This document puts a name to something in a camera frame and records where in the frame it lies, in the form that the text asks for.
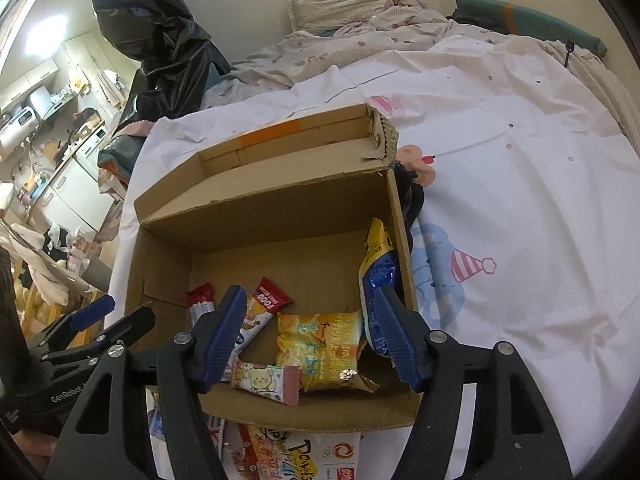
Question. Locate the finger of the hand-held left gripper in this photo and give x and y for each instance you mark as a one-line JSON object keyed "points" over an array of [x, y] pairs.
{"points": [[90, 312], [125, 325]]}

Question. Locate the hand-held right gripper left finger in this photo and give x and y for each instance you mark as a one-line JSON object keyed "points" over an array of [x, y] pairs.
{"points": [[220, 340]]}

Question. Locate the white base cabinet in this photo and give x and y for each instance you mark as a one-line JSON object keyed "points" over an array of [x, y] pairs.
{"points": [[75, 190]]}

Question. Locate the teal orange cloth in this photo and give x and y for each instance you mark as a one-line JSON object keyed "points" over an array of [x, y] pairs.
{"points": [[120, 147]]}

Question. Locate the white snack packet green print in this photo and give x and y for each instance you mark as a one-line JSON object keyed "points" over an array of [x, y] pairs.
{"points": [[320, 460]]}

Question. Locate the tall white cabinet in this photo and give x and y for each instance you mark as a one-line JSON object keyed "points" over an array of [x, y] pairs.
{"points": [[95, 65]]}

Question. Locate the cardboard box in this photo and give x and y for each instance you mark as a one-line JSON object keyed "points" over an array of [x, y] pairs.
{"points": [[280, 210]]}

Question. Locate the grey patterned duvet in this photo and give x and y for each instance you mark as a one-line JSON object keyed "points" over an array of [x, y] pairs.
{"points": [[300, 60]]}

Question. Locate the black plastic bag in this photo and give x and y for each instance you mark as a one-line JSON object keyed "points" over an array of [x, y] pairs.
{"points": [[150, 20]]}

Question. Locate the patterned pillow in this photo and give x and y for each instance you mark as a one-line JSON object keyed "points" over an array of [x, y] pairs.
{"points": [[340, 5]]}

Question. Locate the grey trash bin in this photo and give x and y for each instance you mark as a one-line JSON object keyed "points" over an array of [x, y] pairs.
{"points": [[95, 272]]}

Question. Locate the pink bear snack packet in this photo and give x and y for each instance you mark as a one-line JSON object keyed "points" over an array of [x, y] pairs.
{"points": [[260, 380]]}

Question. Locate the red white stick packet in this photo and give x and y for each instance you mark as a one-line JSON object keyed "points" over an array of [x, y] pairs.
{"points": [[270, 295], [200, 300]]}

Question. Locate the hanging white cloth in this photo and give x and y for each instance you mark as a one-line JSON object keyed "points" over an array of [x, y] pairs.
{"points": [[45, 275]]}

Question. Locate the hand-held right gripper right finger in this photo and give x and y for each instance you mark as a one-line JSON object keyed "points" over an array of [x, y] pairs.
{"points": [[397, 340]]}

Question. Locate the blue and yellow snack packet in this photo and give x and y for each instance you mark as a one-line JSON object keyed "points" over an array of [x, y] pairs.
{"points": [[380, 270]]}

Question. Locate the green rolled mat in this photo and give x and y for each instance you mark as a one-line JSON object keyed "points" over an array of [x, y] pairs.
{"points": [[530, 20]]}

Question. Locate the white water heater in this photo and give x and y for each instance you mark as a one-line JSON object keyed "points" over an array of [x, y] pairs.
{"points": [[20, 120]]}

